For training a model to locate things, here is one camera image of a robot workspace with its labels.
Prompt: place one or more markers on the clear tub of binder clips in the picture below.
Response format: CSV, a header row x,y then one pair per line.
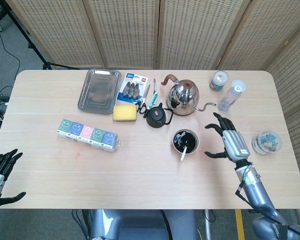
x,y
266,143

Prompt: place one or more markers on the yellow green sponge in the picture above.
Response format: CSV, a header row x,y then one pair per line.
x,y
125,113

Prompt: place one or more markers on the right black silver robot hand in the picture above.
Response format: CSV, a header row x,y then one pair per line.
x,y
233,145

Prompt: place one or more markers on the white lidded jar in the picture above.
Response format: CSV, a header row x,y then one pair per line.
x,y
217,82

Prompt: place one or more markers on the slim utility knife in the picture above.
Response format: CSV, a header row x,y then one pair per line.
x,y
154,86

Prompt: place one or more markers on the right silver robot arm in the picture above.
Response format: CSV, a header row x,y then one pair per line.
x,y
255,190

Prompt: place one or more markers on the steel gooseneck kettle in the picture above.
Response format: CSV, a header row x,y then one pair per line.
x,y
183,96

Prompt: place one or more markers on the white plastic spoon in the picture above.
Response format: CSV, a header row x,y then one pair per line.
x,y
183,156

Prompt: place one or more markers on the blue grey robot torso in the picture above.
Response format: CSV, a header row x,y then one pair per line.
x,y
140,227

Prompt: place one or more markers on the black tripod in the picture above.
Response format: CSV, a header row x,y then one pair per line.
x,y
32,46

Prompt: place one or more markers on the black cast iron teapot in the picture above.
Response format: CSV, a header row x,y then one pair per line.
x,y
155,117

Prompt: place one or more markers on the white bowl of dark liquid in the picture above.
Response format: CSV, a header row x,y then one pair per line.
x,y
187,140

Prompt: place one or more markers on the clear water bottle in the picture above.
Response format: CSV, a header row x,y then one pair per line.
x,y
228,98

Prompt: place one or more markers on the blue binder clip card pack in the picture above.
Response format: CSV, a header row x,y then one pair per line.
x,y
133,87

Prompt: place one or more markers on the teal white marker pen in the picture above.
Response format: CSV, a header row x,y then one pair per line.
x,y
153,99

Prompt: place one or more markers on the multicolour tissue multipack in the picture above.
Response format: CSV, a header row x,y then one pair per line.
x,y
87,133

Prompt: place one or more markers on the woven wooden folding screen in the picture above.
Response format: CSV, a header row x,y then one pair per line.
x,y
190,32

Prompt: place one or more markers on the rectangular steel tray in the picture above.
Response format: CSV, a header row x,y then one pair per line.
x,y
100,92

